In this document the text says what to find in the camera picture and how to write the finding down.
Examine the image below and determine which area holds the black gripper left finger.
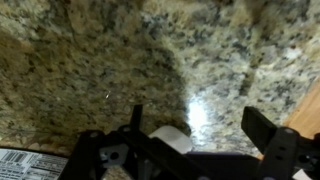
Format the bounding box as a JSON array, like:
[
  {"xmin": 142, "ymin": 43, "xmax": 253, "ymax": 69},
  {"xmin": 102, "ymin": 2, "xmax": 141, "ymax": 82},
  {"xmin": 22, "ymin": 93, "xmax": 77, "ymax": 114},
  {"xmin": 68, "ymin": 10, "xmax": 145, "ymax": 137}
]
[{"xmin": 129, "ymin": 104, "xmax": 143, "ymax": 131}]

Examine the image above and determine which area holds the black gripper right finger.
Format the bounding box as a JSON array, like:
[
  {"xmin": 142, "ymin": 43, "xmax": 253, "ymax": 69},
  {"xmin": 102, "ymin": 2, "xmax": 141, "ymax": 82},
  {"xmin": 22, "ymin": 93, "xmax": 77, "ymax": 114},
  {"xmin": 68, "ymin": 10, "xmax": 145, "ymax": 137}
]
[{"xmin": 241, "ymin": 106, "xmax": 277, "ymax": 154}]

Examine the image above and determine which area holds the white earbuds case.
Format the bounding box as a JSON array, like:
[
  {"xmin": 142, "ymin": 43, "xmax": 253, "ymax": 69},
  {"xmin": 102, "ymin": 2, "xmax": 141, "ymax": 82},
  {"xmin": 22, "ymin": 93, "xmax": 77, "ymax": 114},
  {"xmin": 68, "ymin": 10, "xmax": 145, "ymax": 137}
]
[{"xmin": 149, "ymin": 125, "xmax": 193, "ymax": 154}]

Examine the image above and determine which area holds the clear jar with blue lid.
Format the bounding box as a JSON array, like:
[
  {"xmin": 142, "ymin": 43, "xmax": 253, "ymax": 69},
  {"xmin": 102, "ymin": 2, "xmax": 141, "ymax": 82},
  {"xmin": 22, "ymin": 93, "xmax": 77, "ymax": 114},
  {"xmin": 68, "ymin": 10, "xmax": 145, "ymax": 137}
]
[{"xmin": 0, "ymin": 148, "xmax": 68, "ymax": 180}]

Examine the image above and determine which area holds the wooden kitchen island cabinet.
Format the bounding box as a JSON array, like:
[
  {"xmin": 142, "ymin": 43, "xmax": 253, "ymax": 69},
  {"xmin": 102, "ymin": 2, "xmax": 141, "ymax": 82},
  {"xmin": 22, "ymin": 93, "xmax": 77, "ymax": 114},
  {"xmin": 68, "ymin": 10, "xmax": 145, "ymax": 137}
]
[{"xmin": 256, "ymin": 79, "xmax": 320, "ymax": 161}]

